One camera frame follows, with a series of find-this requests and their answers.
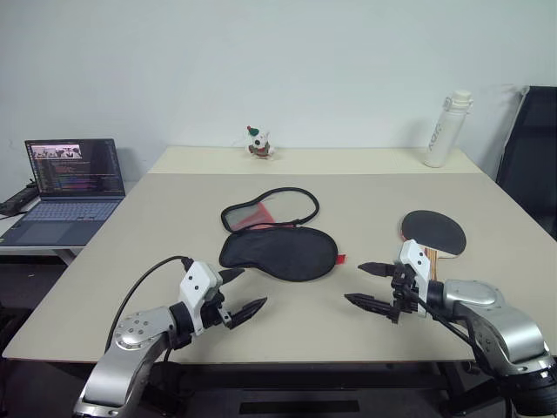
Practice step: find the white side table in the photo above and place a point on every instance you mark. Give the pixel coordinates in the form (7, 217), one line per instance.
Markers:
(39, 251)

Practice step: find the black table frame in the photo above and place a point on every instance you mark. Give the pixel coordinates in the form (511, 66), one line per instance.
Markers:
(304, 383)

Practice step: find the open blue-grey laptop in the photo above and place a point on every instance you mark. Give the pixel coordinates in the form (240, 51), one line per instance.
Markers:
(74, 174)

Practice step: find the small white plush toy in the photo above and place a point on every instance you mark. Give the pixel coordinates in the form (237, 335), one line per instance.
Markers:
(260, 141)

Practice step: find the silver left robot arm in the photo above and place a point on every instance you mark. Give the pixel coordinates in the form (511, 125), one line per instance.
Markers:
(130, 339)

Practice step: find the black paddle cover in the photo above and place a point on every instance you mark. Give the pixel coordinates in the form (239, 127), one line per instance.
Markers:
(278, 257)

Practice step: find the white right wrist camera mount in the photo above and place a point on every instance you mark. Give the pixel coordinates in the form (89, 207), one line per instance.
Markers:
(413, 257)

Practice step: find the black rubber table tennis paddle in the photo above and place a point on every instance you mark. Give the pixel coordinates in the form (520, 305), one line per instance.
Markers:
(433, 231)

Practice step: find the white water bottle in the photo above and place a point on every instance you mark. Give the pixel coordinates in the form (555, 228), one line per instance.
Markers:
(444, 130)

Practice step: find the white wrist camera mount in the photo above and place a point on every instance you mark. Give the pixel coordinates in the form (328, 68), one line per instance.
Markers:
(198, 283)
(413, 257)

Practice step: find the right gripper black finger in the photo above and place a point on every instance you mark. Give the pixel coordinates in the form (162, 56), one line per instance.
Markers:
(378, 269)
(374, 305)

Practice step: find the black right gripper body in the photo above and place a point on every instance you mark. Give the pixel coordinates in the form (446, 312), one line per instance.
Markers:
(404, 291)

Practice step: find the black power adapter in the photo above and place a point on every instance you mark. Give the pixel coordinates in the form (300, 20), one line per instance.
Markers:
(17, 200)

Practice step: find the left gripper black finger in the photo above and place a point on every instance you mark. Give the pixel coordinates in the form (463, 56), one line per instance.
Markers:
(230, 274)
(248, 310)

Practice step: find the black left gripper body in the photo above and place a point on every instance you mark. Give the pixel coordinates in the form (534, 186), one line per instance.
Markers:
(215, 311)

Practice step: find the black office chair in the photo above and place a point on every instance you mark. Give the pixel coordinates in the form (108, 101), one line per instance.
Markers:
(531, 152)

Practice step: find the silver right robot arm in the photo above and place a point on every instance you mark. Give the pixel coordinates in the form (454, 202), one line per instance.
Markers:
(500, 322)

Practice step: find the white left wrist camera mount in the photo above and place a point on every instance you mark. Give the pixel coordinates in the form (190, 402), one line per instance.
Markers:
(198, 283)

